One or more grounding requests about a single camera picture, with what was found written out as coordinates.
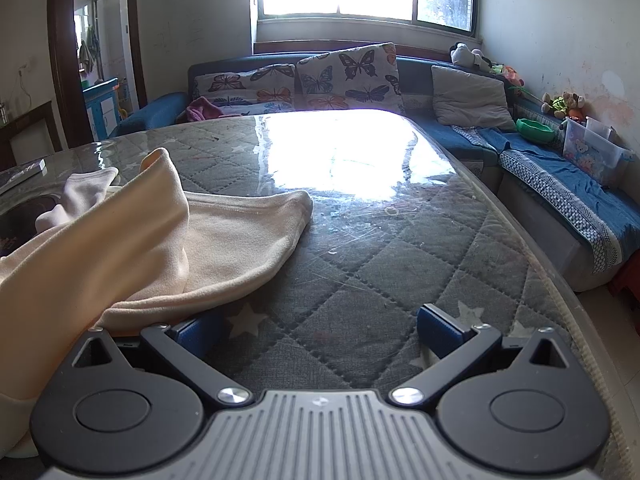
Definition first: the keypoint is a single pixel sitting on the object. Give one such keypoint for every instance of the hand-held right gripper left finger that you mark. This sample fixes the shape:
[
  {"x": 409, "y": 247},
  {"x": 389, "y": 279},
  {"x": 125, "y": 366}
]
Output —
[{"x": 192, "y": 332}]

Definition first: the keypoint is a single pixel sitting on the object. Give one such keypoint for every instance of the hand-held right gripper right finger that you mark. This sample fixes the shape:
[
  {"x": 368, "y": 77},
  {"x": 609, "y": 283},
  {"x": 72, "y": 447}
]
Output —
[{"x": 436, "y": 321}]

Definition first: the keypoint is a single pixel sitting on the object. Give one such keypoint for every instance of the cream garment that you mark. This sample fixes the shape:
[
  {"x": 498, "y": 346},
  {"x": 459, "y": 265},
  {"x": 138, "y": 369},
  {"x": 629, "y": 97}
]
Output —
[{"x": 125, "y": 240}]

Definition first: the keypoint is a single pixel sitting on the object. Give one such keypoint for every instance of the blue corner sofa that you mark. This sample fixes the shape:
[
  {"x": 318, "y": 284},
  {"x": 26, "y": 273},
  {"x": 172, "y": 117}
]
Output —
[{"x": 500, "y": 160}]

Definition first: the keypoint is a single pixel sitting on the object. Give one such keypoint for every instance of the blue patterned sofa cover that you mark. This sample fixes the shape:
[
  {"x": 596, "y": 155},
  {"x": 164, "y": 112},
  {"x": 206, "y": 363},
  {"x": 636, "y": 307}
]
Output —
[{"x": 565, "y": 185}]

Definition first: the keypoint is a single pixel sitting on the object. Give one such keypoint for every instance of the green bowl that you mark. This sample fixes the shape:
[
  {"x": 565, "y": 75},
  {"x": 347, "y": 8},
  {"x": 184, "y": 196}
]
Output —
[{"x": 536, "y": 130}]

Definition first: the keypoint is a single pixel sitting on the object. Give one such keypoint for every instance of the pink cloth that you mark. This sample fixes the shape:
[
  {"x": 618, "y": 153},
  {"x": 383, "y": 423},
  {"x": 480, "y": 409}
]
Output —
[{"x": 202, "y": 109}]

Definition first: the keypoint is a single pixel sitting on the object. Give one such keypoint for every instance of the grey cushion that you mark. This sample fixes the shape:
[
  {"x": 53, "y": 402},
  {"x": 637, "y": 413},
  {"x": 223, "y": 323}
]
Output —
[{"x": 470, "y": 97}]

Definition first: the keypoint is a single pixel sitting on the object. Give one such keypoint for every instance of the clear plastic storage box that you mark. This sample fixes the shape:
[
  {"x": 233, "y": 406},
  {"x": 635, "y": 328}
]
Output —
[{"x": 595, "y": 152}]

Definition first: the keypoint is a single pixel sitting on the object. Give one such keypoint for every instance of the blue cabinet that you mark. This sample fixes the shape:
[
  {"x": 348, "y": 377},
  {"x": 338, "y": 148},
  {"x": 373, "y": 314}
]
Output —
[{"x": 102, "y": 107}]

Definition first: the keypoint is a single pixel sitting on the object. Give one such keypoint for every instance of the small butterfly print cushion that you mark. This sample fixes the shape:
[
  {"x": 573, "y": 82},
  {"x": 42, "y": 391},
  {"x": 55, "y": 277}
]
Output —
[{"x": 240, "y": 91}]

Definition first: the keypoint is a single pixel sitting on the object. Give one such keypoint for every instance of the brown plush toy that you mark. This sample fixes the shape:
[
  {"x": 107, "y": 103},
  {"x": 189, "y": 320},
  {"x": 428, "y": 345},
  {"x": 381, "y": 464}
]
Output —
[{"x": 567, "y": 105}]

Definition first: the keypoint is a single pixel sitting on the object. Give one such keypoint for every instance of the colourful plush toys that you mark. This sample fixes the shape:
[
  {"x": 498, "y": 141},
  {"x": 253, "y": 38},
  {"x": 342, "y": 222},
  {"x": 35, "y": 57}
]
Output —
[{"x": 507, "y": 75}]

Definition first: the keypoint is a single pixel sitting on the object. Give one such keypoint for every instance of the large butterfly print cushion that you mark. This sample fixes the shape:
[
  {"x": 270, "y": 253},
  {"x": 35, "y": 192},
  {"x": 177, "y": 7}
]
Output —
[{"x": 350, "y": 77}]

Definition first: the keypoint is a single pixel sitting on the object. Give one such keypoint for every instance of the dark wooden cabinet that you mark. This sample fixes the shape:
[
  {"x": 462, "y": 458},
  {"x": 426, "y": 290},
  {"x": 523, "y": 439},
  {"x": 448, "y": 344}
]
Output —
[{"x": 27, "y": 132}]

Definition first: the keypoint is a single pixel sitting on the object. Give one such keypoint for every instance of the panda plush toy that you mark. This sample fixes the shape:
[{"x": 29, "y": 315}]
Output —
[{"x": 467, "y": 55}]

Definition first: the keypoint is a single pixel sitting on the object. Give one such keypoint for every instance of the wooden door frame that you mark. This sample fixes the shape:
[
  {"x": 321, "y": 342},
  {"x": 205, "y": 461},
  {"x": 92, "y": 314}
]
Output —
[{"x": 62, "y": 55}]

